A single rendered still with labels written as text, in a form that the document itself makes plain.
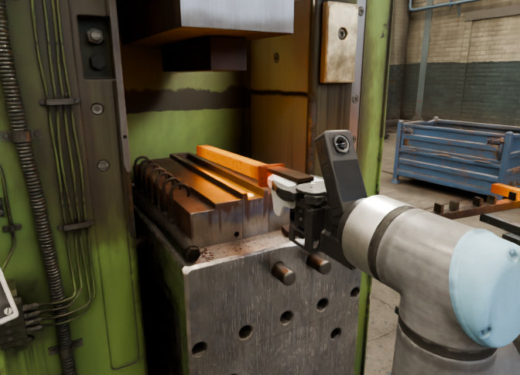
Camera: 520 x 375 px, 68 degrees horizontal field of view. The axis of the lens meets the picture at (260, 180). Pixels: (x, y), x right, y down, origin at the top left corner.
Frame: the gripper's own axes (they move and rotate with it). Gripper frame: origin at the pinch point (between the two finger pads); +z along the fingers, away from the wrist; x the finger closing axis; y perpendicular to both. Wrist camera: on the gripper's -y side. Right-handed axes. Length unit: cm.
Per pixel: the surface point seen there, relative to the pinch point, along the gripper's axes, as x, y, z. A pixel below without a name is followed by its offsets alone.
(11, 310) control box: -37.4, 8.0, -8.2
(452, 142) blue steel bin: 326, 50, 188
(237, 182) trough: 1.4, 5.9, 17.8
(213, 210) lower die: -8.3, 7.0, 7.1
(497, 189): 68, 12, 2
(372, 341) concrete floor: 91, 105, 57
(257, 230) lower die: 0.2, 12.4, 7.1
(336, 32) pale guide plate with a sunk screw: 26.8, -24.6, 19.8
